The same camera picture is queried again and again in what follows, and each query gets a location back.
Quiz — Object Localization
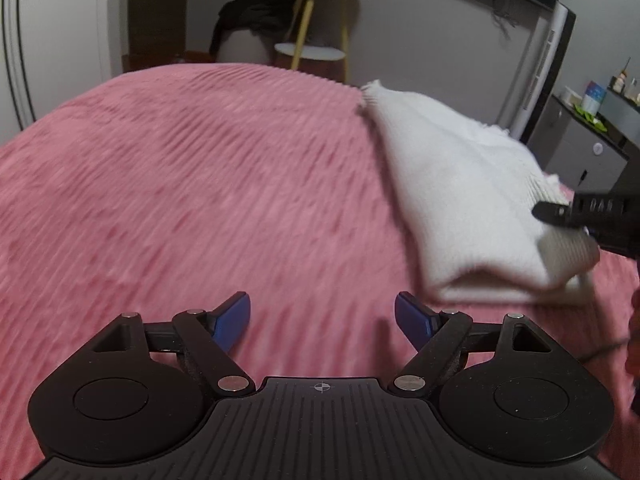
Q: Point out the white knit sweater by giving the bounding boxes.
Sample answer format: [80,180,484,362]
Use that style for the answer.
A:
[361,80,600,306]

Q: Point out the grey small cabinet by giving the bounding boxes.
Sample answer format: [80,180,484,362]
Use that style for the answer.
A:
[527,96,628,192]

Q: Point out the grey vanity desk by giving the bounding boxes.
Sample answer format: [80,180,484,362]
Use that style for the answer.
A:
[599,90,640,193]

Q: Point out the blue white tissue pack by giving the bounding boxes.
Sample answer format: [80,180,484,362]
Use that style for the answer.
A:
[582,81,606,116]

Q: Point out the pink ribbed bed blanket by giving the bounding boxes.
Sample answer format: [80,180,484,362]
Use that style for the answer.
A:
[1,64,639,479]

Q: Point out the white tower fan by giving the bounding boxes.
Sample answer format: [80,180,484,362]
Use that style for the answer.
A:
[498,1,576,144]

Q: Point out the yellow legged side table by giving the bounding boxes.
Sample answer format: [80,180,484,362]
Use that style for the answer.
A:
[276,0,350,84]

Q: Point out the black garment on chair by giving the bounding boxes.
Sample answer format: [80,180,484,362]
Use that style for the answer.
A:
[208,0,296,58]

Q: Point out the white wardrobe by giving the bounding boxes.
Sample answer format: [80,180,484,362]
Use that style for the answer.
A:
[0,0,129,142]

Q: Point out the dark wooden door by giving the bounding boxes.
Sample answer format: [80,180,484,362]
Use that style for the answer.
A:
[122,0,186,72]

